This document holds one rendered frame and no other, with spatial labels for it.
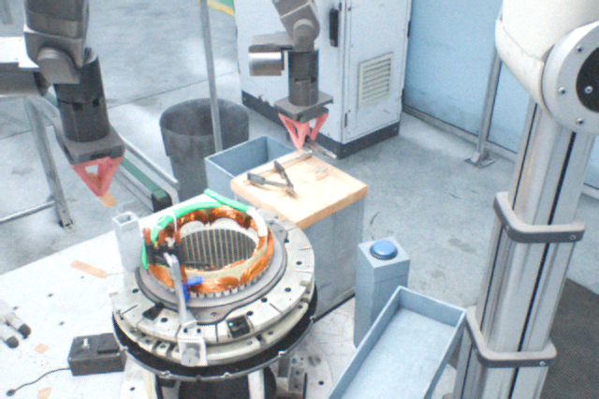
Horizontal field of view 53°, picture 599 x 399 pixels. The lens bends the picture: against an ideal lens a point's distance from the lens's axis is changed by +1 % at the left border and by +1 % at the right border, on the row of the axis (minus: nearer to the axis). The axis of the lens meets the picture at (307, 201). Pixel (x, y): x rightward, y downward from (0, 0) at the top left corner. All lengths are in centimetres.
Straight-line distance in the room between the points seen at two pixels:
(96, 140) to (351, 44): 244
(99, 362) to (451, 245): 192
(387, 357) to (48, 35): 60
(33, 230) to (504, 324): 248
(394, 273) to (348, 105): 228
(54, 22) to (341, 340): 83
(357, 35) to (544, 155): 236
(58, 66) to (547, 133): 61
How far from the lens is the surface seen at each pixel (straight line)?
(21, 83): 80
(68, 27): 69
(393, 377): 88
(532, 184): 91
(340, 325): 129
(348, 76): 321
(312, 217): 110
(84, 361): 124
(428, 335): 94
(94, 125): 81
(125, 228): 92
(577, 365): 242
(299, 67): 110
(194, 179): 263
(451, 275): 266
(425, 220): 296
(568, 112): 78
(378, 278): 106
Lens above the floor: 170
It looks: 34 degrees down
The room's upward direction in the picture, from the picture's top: straight up
